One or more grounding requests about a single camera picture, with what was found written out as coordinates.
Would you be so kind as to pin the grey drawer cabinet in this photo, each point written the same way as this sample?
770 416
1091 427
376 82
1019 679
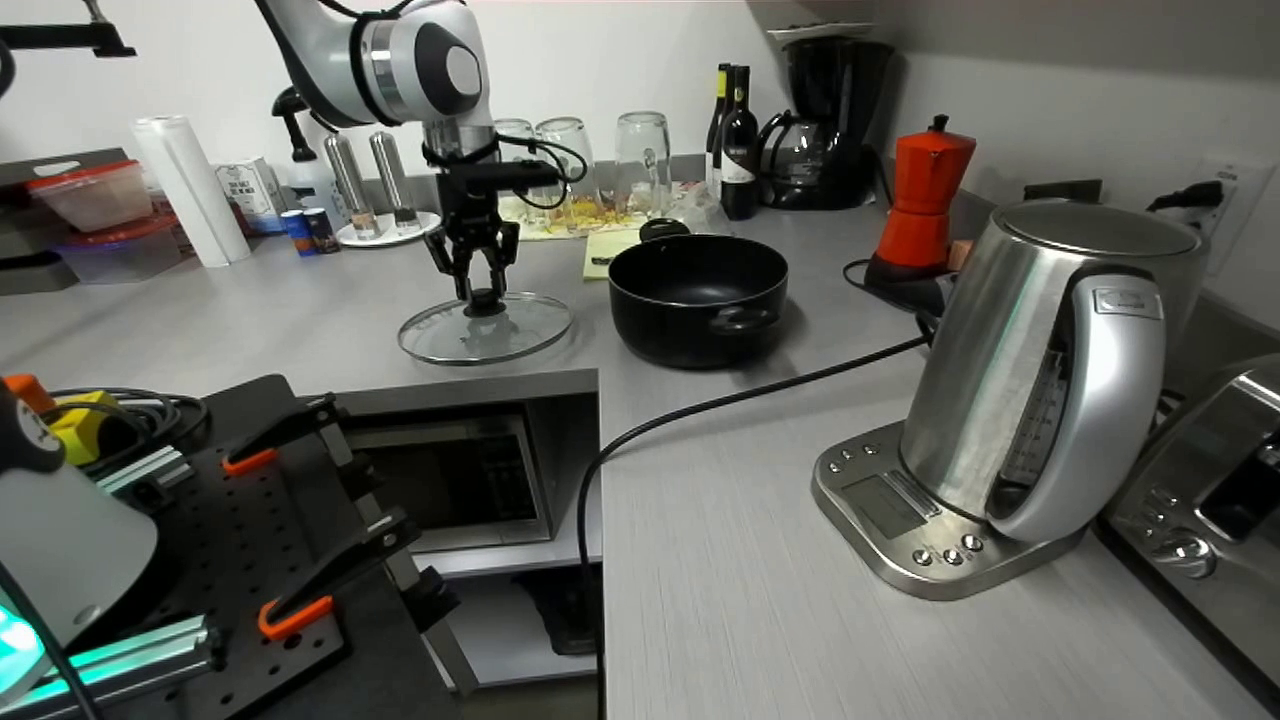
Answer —
466 481

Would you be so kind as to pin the dark wine bottle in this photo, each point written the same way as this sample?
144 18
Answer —
733 146

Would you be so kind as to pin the clear drinking glass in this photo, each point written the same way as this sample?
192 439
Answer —
565 140
647 152
514 135

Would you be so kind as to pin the black round moka stand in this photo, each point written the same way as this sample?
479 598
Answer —
900 284

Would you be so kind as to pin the yellow plastic tool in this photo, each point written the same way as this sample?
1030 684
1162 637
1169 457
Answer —
83 427

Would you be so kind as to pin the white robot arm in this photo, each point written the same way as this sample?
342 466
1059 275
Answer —
401 62

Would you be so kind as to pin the black cooking pot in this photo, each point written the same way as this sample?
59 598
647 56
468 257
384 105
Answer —
692 335

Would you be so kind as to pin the black perforated board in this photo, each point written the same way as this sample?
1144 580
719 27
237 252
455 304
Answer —
227 563

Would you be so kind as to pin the stainless steel toaster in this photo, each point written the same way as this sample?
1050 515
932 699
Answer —
1202 534

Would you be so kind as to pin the black clamp with orange grip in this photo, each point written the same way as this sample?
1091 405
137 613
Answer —
333 575
286 432

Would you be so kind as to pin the pale dome lamp shade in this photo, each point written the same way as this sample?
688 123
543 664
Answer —
64 547

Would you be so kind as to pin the wall outlet with plug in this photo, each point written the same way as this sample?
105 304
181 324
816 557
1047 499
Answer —
1194 192

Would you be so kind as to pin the printed kitchen towel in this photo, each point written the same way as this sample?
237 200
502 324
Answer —
664 205

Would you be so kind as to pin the red moka pot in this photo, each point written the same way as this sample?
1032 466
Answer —
920 200

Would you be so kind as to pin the white soap bottle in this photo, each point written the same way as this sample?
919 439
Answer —
306 160

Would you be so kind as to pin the steel kettle base with buttons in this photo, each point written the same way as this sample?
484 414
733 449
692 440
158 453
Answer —
865 504

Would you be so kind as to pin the red lidded plastic container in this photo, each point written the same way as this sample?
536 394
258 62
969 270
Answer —
100 192

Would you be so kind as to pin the stainless steel electric kettle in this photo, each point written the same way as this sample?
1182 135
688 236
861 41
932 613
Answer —
985 384

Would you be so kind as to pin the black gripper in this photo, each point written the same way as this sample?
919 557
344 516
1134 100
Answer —
479 213

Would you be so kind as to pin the yellow mat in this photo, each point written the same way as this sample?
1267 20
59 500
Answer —
604 248

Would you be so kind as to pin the black coffee maker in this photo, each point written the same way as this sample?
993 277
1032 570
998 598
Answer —
833 123

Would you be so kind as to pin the white paper towel roll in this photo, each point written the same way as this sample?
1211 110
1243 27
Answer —
192 192

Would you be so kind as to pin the aluminium bar with green glow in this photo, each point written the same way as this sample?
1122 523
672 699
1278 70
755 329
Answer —
123 661

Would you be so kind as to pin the glass lid with black knob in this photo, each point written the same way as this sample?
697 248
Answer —
534 324

